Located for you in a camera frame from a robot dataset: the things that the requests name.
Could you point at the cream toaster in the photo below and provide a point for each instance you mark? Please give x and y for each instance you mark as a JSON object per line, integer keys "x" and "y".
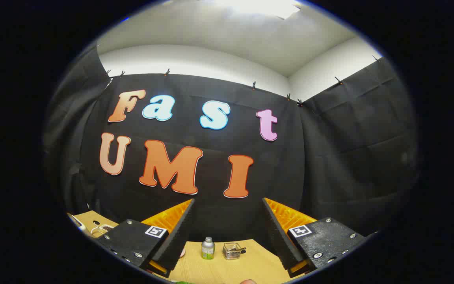
{"x": 76, "y": 223}

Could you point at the ceiling light panel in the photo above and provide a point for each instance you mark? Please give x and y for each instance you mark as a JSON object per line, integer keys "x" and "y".
{"x": 258, "y": 6}

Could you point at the silver bottle with green label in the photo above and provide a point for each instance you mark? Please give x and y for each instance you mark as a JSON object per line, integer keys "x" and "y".
{"x": 208, "y": 248}

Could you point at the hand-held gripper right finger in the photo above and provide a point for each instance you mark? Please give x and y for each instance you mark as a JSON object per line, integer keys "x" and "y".
{"x": 280, "y": 236}

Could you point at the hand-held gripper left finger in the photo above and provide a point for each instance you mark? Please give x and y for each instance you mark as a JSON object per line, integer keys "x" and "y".
{"x": 177, "y": 240}

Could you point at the white divided bean tray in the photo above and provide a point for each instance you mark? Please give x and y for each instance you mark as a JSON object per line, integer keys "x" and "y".
{"x": 103, "y": 228}

